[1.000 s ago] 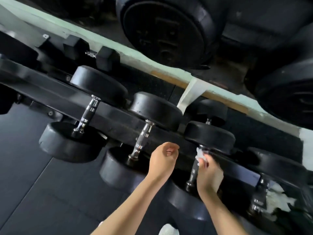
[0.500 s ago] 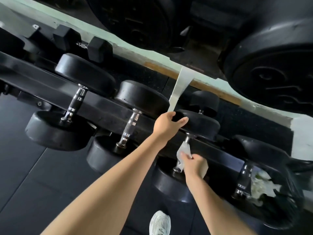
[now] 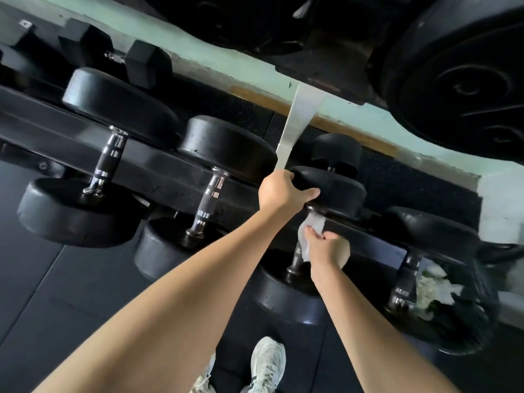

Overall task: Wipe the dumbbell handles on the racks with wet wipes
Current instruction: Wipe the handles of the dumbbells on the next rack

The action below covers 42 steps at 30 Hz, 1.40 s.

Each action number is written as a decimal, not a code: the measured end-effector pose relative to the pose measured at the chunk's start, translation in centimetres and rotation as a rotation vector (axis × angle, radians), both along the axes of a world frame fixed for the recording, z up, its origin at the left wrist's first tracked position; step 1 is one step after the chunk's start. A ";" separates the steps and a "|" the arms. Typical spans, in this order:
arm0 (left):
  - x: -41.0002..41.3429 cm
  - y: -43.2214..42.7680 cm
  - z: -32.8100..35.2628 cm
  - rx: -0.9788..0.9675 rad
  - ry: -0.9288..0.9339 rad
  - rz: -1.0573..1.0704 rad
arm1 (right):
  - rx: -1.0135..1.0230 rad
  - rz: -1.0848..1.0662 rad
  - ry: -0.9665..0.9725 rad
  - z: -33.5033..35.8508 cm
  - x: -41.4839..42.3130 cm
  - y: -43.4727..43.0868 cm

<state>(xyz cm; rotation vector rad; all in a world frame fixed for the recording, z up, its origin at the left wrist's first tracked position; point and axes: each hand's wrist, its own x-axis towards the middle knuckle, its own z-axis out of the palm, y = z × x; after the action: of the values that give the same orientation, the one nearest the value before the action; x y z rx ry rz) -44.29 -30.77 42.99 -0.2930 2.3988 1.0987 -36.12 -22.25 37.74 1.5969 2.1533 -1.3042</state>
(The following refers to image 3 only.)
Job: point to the person's left hand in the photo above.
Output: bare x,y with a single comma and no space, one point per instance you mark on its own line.
280,194

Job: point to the person's right hand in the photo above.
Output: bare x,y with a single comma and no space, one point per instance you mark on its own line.
329,253

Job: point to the black kettlebell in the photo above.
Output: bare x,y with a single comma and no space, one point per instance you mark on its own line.
499,251

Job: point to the person's right white sneaker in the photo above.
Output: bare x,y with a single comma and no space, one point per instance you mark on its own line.
266,364

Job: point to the black hex dumbbell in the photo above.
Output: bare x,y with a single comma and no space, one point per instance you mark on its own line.
147,65

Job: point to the black dumbbell rack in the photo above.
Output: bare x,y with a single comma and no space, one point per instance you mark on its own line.
159,171

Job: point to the black dumbbell white lettering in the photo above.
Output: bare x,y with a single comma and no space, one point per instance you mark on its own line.
339,192

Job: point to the white wet wipe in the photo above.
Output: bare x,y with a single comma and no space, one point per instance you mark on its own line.
311,221

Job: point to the person's right forearm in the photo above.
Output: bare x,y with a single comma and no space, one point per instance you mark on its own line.
376,343

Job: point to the person's left forearm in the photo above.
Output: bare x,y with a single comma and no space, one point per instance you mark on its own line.
172,311

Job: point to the person's white sneaker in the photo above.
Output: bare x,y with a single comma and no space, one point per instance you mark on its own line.
266,364
204,380

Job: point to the white metal rack leg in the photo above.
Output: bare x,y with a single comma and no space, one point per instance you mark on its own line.
301,118

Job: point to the person's left white sneaker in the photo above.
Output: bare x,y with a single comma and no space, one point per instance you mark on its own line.
204,380

